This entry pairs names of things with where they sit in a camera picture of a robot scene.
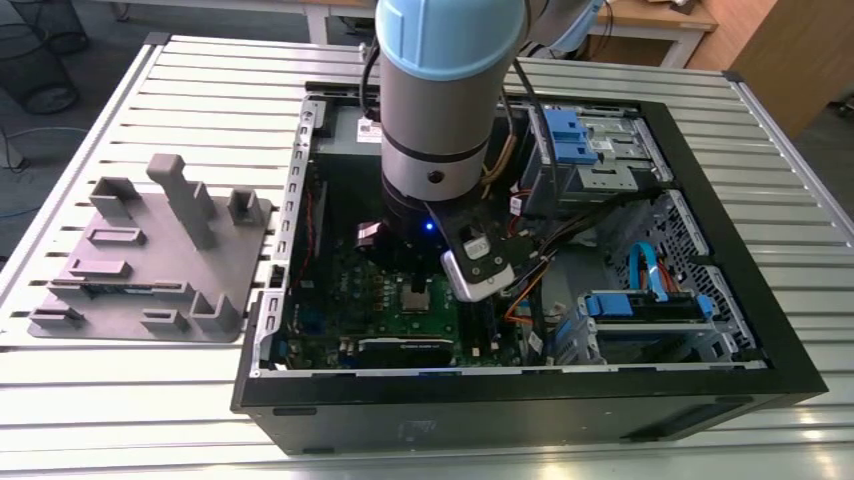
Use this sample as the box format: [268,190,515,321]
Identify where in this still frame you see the grey plastic parts rack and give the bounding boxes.
[25,153,279,345]

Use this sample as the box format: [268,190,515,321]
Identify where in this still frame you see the hard disk in blue carrier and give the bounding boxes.
[584,291,714,322]

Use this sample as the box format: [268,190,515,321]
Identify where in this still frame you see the black open PC case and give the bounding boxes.
[229,79,831,456]

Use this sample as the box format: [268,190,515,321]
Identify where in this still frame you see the empty blue disk carrier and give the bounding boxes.
[544,317,606,367]

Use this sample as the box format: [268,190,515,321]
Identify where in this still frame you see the blue data wire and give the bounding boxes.
[628,240,672,302]

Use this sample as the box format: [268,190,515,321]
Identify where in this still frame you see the black graphics card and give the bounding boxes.
[356,336,459,370]

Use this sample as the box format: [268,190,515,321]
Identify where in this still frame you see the white metal desk frame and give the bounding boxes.
[85,0,332,46]

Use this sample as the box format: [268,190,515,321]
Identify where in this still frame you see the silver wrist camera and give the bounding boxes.
[439,234,516,304]

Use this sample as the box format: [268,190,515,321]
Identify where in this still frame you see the black RAM slot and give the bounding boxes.
[483,299,503,351]
[462,299,483,354]

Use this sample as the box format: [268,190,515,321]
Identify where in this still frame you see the black wire mesh basket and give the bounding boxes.
[0,0,93,117]

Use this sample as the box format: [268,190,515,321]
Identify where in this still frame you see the green motherboard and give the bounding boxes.
[284,234,530,372]

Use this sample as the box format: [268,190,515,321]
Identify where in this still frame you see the yellow wire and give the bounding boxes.
[480,132,520,189]

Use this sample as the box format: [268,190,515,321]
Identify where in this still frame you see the orange wire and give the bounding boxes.
[504,282,546,329]

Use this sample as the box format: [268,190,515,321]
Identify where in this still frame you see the wooden cabinet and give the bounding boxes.
[686,0,854,140]

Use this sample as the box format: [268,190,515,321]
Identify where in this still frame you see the metal disk bay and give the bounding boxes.
[543,289,766,367]

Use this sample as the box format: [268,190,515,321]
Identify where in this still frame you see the grey metal drive cage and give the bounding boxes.
[519,104,675,221]

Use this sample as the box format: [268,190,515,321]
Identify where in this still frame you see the CPU socket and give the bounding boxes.
[396,277,439,317]

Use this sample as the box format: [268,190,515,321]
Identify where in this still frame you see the wooden desk white legs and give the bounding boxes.
[590,0,720,69]

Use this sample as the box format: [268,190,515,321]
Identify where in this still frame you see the RAM stick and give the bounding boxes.
[77,282,183,296]

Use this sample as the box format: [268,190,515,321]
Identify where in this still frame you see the blue plastic drive rail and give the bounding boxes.
[542,108,590,142]
[551,139,600,165]

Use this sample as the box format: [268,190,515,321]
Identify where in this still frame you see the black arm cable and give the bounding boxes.
[511,58,543,151]
[358,44,383,124]

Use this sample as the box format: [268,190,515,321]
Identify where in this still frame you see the small glossy wrist camera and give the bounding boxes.
[355,221,387,250]

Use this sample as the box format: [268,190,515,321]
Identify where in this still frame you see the grey power supply unit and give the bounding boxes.
[311,105,386,226]

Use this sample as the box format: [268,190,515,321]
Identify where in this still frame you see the black sleeved wire bundle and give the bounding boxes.
[526,191,663,281]

